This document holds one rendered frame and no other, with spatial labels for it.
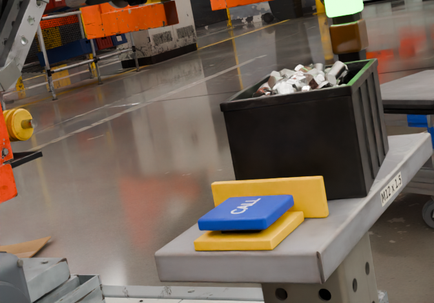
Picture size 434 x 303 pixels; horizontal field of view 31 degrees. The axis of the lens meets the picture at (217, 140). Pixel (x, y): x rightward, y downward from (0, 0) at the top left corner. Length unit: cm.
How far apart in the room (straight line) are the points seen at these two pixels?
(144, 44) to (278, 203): 858
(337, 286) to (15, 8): 92
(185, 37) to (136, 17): 455
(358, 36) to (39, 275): 81
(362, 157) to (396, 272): 104
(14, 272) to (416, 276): 101
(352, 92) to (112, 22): 483
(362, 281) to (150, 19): 461
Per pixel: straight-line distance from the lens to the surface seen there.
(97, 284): 164
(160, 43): 944
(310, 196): 77
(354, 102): 81
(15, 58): 147
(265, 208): 73
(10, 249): 263
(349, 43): 104
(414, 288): 174
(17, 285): 106
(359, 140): 81
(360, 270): 89
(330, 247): 71
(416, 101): 199
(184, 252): 74
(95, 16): 566
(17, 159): 143
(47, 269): 157
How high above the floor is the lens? 68
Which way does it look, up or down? 10 degrees down
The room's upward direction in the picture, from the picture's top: 11 degrees counter-clockwise
